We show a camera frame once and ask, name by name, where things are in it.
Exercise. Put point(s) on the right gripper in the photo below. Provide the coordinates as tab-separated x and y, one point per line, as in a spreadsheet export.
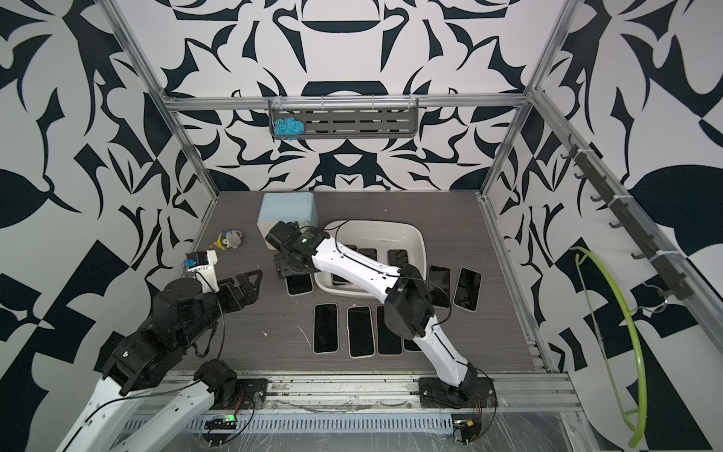
281	263

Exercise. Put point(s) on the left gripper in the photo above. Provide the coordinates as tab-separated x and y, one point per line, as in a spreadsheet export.
249	294

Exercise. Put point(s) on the black phone pink case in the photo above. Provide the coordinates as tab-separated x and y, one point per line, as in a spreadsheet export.
326	334

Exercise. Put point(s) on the white plastic storage tub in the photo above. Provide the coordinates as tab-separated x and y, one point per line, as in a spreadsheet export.
379	235

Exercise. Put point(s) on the black phone white case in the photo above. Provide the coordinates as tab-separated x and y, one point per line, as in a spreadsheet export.
388	343

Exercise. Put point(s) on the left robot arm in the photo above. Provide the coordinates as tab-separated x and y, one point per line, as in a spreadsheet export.
182	313

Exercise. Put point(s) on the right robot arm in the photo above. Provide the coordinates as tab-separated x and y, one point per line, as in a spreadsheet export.
407	301

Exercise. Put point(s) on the light blue drawer box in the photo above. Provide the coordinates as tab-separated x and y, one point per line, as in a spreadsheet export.
287	207

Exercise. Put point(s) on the teal crumpled cloth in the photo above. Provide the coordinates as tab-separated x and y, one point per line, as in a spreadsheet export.
288	128

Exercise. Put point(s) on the left controller board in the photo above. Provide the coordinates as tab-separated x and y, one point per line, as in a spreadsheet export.
224	423

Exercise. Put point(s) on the controller board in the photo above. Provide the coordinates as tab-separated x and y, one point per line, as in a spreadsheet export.
224	423
466	431

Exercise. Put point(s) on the right controller board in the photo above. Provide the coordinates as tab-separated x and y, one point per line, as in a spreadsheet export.
466	431

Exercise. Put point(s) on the small plush toy keychain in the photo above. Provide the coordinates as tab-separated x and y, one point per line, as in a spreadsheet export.
229	240

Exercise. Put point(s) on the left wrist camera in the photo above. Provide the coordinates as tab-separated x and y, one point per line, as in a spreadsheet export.
201	266

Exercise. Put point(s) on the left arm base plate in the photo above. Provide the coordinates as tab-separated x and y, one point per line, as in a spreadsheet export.
248	392

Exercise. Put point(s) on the grey slotted wall shelf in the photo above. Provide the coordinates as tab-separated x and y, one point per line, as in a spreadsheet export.
349	118

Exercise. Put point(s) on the white ventilated cable duct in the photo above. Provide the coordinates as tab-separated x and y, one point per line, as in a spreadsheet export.
277	422

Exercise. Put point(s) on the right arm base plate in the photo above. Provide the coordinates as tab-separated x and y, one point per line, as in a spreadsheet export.
435	394

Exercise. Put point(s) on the dark hook rail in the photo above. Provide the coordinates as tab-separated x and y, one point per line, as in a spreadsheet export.
652	247

